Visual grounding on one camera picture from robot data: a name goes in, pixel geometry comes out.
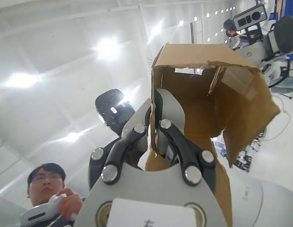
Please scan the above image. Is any person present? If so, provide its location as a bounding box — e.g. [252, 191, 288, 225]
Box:
[19, 163, 87, 227]
[223, 18, 242, 48]

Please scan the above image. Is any robot body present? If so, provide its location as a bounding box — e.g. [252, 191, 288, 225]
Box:
[89, 89, 293, 227]

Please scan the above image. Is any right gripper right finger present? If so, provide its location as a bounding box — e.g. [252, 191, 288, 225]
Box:
[153, 88, 216, 187]

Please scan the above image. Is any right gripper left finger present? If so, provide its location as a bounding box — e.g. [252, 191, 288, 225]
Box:
[90, 98, 152, 186]

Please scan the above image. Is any small brown carton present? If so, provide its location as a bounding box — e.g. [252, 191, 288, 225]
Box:
[145, 43, 281, 227]

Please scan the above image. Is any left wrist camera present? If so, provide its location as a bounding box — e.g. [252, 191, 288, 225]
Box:
[232, 4, 268, 46]

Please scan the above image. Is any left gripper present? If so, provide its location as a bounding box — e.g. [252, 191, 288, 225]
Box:
[235, 44, 264, 69]

